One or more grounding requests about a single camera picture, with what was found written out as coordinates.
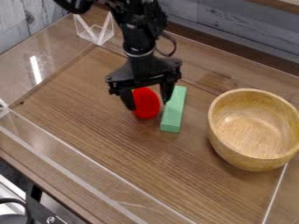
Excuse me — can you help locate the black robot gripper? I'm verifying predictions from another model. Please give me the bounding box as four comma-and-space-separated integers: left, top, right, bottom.
106, 55, 183, 111

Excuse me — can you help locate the red plush strawberry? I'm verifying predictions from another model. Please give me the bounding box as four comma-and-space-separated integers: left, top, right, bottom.
134, 87, 161, 119

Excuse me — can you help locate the black metal table frame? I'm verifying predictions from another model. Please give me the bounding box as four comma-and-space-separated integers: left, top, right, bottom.
26, 184, 75, 224

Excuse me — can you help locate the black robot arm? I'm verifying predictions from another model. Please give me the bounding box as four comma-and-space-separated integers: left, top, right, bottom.
103, 0, 183, 110

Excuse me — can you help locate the clear acrylic front barrier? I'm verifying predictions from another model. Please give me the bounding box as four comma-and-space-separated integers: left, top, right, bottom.
0, 99, 195, 224

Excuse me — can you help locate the clear acrylic corner bracket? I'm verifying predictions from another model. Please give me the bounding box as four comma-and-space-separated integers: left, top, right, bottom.
74, 13, 115, 46

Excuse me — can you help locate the wooden bowl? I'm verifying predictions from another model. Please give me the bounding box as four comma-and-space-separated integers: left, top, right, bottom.
207, 88, 299, 172

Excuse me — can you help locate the green foam block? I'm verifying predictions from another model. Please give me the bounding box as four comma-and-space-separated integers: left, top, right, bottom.
161, 86, 187, 133

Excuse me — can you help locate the black cable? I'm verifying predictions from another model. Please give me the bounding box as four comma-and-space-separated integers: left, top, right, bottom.
0, 199, 40, 224

